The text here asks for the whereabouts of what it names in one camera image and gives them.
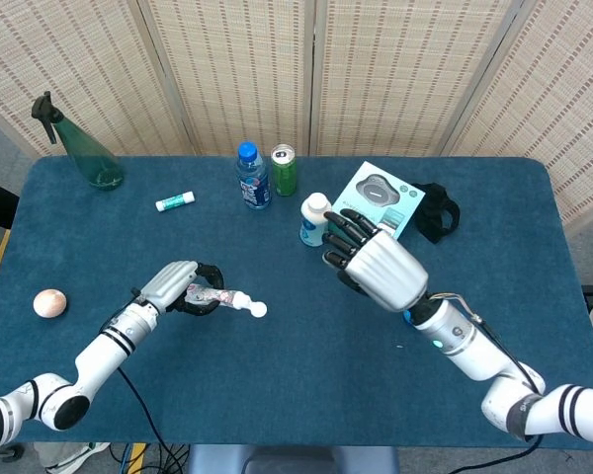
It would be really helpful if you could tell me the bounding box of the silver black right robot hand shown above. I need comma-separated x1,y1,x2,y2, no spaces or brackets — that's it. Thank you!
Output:
320,207,430,313

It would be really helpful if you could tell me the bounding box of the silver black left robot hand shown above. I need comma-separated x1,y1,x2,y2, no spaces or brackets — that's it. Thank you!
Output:
137,260,225,316

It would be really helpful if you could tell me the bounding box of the small tube white cap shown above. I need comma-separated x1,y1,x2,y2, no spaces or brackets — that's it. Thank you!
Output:
185,283,269,319

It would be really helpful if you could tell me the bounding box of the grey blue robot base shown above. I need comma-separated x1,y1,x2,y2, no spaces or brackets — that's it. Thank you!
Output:
186,445,400,474

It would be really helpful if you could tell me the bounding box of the teal speaker product box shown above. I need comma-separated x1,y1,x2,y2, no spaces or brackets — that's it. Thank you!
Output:
331,160,427,242

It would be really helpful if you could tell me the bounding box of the white green glue stick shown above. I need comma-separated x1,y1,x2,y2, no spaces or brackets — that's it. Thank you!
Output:
155,192,196,212

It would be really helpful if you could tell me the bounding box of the white milk drink bottle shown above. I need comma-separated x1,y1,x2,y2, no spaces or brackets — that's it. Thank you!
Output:
298,192,333,248

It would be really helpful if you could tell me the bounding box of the beige peach ball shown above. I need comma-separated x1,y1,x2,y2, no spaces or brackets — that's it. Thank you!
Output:
33,287,68,318

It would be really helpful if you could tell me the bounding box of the blue sports drink bottle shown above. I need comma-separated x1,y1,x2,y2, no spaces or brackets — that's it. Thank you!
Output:
235,141,273,211

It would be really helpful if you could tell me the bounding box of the green drink can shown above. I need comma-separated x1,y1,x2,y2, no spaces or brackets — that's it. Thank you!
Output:
270,143,298,198

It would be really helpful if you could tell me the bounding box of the green glass spray bottle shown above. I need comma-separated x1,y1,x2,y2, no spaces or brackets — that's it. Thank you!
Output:
31,91,126,191

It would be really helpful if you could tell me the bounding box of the white sneaker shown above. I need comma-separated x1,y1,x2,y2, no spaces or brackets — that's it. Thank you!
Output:
33,441,113,473

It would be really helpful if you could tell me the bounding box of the woven bamboo folding screen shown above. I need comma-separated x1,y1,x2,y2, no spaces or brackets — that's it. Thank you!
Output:
0,0,593,233

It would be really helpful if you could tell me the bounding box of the black fabric strap brace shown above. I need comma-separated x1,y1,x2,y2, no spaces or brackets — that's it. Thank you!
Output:
413,182,462,245

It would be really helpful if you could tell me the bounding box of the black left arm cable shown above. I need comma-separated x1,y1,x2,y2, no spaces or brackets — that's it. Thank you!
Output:
117,367,189,474

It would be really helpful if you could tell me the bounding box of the right arm wrist cable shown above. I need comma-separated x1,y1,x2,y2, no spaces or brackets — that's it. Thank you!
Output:
427,291,546,396

